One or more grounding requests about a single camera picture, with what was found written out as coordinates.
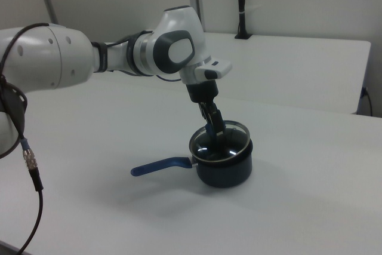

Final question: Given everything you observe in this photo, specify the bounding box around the glass lid with blue knob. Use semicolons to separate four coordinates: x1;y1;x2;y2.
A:
189;119;251;163

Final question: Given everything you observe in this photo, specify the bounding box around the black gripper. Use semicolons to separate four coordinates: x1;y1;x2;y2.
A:
185;79;224;136

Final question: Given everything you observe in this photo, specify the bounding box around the blue saucepan with handle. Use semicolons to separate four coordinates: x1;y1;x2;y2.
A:
130;129;254;189

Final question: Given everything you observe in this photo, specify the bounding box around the white side table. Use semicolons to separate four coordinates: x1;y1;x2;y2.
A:
196;32;372;115

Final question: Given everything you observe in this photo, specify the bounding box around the dark gripper cable with connector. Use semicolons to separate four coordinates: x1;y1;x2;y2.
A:
0;23;183;255

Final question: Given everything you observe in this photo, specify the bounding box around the black cable at table end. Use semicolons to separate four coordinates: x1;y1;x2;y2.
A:
360;86;374;117

